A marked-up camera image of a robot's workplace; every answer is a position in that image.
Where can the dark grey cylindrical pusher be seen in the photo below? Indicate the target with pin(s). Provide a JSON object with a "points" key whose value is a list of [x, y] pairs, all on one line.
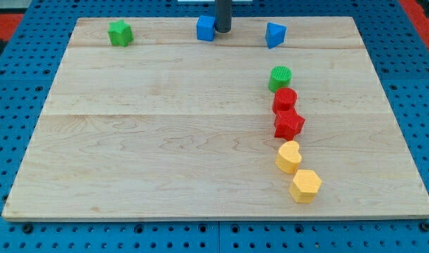
{"points": [[223, 15]]}

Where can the blue triangle block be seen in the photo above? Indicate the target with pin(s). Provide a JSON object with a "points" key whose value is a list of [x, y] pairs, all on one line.
{"points": [[275, 34]]}

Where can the blue cube block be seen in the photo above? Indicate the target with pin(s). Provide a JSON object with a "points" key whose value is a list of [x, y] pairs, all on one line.
{"points": [[205, 28]]}

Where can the green cylinder block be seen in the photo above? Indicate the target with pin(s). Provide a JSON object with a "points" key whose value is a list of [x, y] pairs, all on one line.
{"points": [[280, 77]]}

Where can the red cylinder block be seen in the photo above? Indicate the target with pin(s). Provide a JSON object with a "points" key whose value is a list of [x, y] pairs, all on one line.
{"points": [[284, 99]]}

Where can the green star block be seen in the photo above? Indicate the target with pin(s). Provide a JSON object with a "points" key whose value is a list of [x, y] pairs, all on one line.
{"points": [[120, 33]]}

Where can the red star block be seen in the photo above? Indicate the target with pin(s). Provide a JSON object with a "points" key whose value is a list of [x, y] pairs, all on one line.
{"points": [[288, 123]]}

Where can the wooden board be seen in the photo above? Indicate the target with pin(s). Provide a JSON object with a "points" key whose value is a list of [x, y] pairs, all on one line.
{"points": [[171, 128]]}

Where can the yellow heart block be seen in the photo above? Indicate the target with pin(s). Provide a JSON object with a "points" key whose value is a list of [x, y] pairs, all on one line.
{"points": [[288, 157]]}

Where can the yellow hexagon block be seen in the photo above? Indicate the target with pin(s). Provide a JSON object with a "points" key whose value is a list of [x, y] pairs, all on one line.
{"points": [[305, 186]]}

